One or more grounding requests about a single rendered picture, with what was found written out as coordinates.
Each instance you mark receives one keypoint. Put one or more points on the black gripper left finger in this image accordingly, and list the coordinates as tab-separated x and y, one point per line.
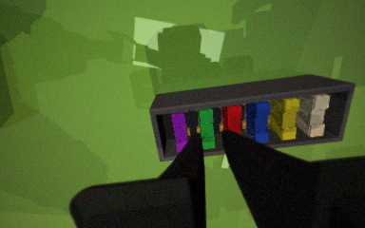
176	199

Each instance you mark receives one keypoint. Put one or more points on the red fuse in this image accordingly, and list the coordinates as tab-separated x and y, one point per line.
231	116

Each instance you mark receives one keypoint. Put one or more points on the purple fuse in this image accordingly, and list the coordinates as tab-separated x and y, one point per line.
180	129

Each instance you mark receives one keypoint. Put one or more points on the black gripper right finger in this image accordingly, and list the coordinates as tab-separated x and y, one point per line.
284	191

